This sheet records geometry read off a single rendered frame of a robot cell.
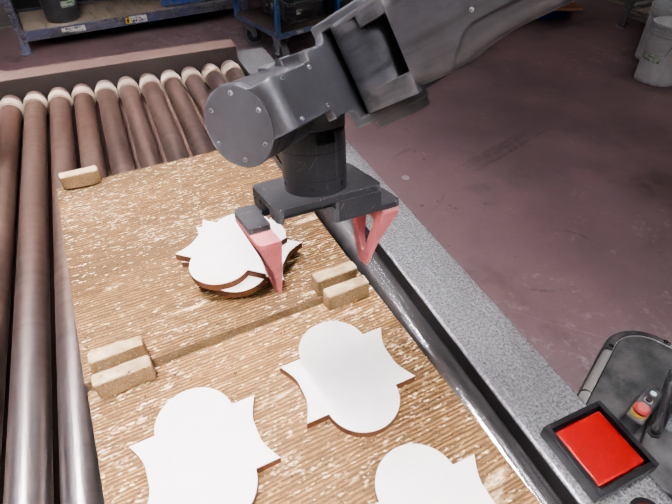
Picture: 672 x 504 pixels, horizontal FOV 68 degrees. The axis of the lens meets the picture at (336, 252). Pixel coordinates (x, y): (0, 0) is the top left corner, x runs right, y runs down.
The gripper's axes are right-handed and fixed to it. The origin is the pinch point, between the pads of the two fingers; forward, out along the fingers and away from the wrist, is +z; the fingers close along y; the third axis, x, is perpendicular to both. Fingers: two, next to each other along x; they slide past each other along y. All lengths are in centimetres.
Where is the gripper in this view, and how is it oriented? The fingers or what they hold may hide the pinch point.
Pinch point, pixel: (321, 268)
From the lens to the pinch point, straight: 49.4
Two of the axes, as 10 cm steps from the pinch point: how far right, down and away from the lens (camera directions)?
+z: 0.4, 8.5, 5.2
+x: -4.7, -4.4, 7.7
